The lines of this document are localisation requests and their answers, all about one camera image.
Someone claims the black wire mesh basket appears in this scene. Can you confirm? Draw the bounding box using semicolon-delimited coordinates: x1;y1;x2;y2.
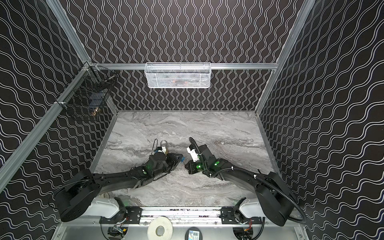
58;63;119;123

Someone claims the black corrugated cable conduit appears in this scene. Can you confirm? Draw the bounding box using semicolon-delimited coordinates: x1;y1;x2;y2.
215;166;307;225

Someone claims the white wire mesh basket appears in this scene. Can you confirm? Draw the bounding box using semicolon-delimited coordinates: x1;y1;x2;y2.
145;62;212;89

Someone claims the white tape roll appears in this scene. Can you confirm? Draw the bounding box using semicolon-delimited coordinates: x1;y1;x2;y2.
147;217;173;240

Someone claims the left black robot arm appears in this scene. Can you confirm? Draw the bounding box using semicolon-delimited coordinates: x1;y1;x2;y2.
53;152;184;222

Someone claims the black round labelled puck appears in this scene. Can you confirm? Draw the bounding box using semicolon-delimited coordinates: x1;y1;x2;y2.
185;227;203;240

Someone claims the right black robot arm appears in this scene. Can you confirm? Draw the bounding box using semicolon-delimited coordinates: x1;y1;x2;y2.
185;145;307;227

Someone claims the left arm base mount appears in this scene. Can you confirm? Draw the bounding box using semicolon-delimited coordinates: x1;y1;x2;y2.
99;207;143;225

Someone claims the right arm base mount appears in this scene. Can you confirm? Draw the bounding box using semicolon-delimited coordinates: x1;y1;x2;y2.
219;207;250;225

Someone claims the large brass padlock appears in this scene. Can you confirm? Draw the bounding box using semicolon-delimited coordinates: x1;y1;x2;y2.
160;140;168;150

